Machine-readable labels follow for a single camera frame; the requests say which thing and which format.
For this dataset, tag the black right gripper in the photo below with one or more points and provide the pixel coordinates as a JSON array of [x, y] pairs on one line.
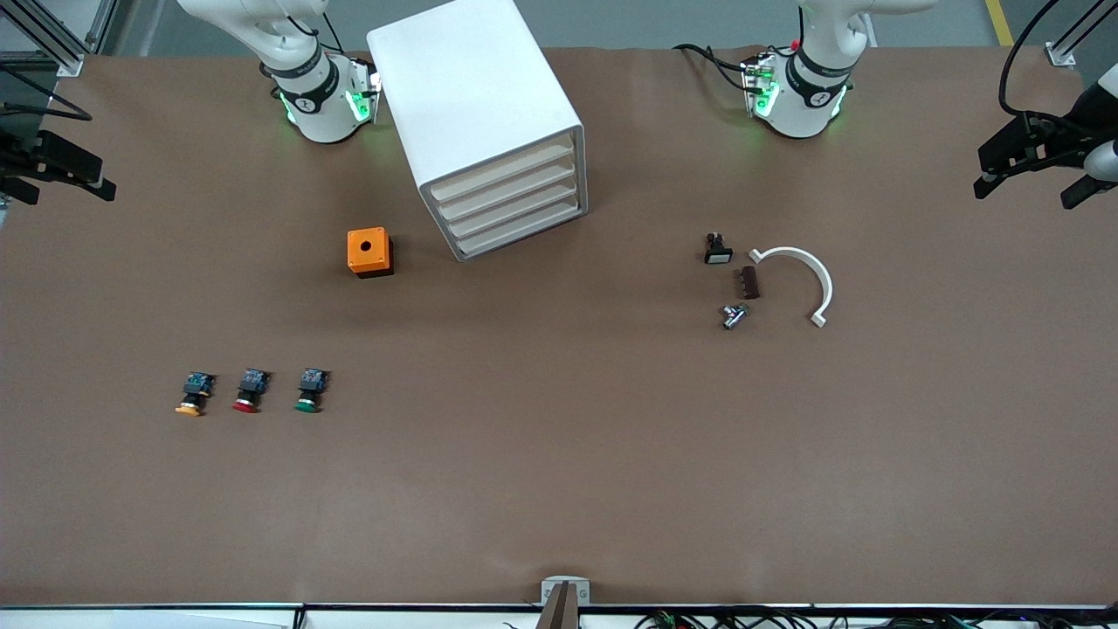
[[19, 154]]

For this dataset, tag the brown table cover sheet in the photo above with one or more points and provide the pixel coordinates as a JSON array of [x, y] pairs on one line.
[[559, 480]]

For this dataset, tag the black switch with white face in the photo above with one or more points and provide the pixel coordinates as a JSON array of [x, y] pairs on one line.
[[718, 252]]

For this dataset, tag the white curved plastic bracket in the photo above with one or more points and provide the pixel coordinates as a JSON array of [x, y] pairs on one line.
[[823, 279]]

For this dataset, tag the yellow mushroom push button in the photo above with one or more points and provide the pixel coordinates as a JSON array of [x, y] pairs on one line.
[[194, 393]]

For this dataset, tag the green mushroom push button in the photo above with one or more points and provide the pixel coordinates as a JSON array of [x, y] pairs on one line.
[[311, 389]]

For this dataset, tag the brown terminal block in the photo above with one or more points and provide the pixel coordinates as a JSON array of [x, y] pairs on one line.
[[749, 282]]

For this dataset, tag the aluminium frame profile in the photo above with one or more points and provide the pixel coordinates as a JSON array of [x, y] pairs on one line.
[[52, 35], [1059, 54]]

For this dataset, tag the orange button enclosure box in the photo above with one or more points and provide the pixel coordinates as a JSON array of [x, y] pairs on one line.
[[367, 251]]

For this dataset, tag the grey metal table bracket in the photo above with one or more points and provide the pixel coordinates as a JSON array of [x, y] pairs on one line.
[[550, 585]]

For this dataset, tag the red mushroom push button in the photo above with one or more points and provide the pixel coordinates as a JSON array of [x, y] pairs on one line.
[[251, 389]]

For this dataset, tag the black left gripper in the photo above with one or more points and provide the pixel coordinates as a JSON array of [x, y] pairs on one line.
[[1051, 140]]

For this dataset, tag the brown camera post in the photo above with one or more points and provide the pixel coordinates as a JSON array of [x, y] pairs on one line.
[[559, 613]]

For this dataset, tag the small silver metal connector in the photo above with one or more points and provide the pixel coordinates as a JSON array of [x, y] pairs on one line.
[[734, 316]]

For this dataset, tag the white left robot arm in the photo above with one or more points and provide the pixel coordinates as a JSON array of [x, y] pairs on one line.
[[812, 96]]

